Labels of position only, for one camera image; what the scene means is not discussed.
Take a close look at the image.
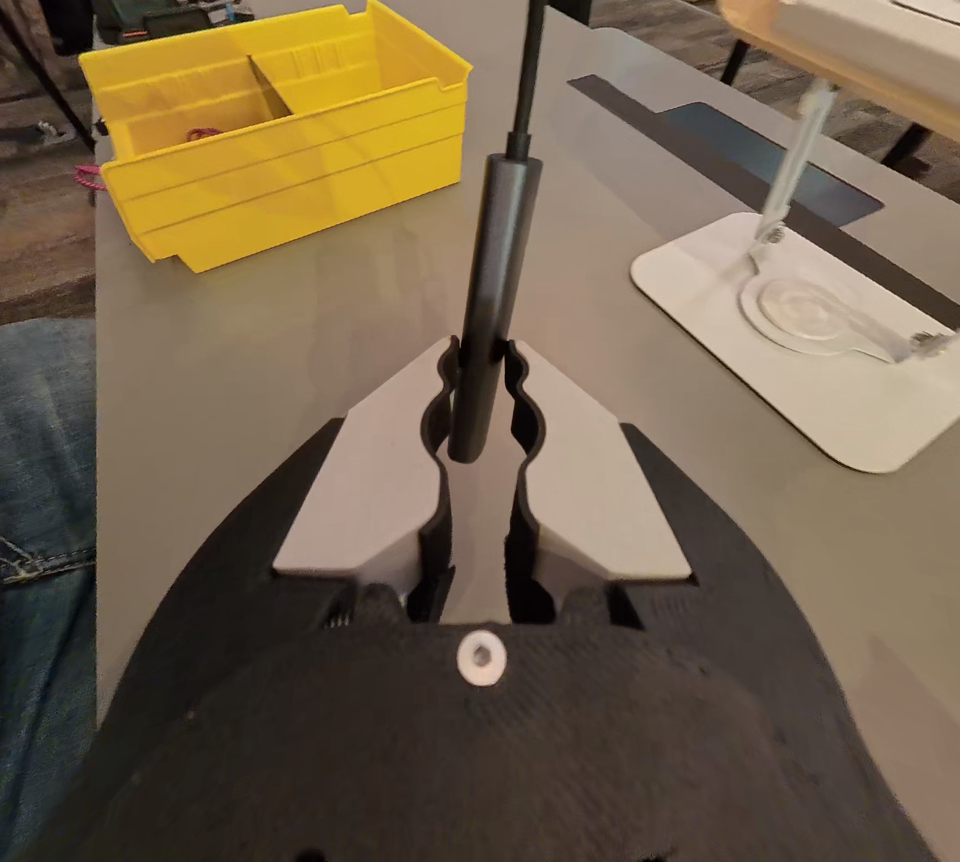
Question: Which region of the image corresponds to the person's blue jeans leg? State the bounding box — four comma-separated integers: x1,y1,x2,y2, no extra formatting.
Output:
0,318,99,862

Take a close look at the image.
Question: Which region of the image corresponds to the black electronic device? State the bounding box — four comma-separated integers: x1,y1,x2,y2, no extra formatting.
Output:
93,0,215,47

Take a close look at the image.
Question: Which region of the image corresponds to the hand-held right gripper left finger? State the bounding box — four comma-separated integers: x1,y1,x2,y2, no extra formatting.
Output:
271,337,460,624

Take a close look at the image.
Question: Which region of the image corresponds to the red braided usb cable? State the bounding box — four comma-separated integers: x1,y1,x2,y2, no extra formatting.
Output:
75,127,220,191

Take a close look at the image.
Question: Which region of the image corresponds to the grey usb hub with cable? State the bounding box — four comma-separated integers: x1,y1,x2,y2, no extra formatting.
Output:
447,0,554,465

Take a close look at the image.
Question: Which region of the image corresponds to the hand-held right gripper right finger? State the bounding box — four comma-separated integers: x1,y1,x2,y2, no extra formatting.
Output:
502,339,695,624

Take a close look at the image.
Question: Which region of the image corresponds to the yellow plastic bin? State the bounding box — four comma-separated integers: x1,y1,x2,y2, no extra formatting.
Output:
78,0,475,275

